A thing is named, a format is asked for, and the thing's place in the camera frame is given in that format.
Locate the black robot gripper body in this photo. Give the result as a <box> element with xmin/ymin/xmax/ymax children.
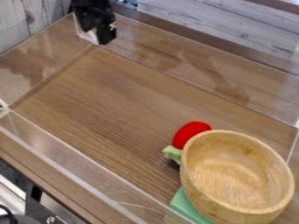
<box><xmin>71</xmin><ymin>0</ymin><xmax>115</xmax><ymax>25</ymax></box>

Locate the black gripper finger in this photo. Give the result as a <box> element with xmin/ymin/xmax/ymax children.
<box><xmin>96</xmin><ymin>19</ymin><xmax>118</xmax><ymax>45</ymax></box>
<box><xmin>74</xmin><ymin>7</ymin><xmax>98</xmax><ymax>32</ymax></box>

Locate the red plush strawberry toy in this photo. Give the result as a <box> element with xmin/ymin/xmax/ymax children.
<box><xmin>163</xmin><ymin>121</ymin><xmax>212</xmax><ymax>165</ymax></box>

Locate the wooden bowl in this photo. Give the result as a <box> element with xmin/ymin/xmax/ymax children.
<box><xmin>180</xmin><ymin>129</ymin><xmax>295</xmax><ymax>224</ymax></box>

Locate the green foam block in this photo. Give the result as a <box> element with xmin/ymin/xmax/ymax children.
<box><xmin>170</xmin><ymin>187</ymin><xmax>214</xmax><ymax>224</ymax></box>

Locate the clear acrylic corner bracket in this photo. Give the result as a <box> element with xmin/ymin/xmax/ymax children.
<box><xmin>74</xmin><ymin>17</ymin><xmax>103</xmax><ymax>46</ymax></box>

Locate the clear acrylic front wall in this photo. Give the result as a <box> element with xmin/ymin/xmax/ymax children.
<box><xmin>0</xmin><ymin>109</ymin><xmax>192</xmax><ymax>224</ymax></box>

